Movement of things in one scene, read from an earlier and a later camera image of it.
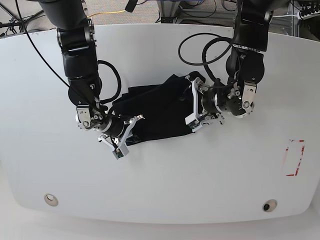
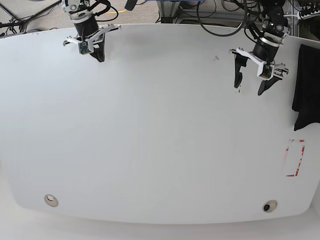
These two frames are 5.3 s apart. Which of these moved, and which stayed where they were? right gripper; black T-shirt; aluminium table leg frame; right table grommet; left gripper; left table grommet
Moved: left gripper; black T-shirt; right gripper
Stayed: left table grommet; aluminium table leg frame; right table grommet
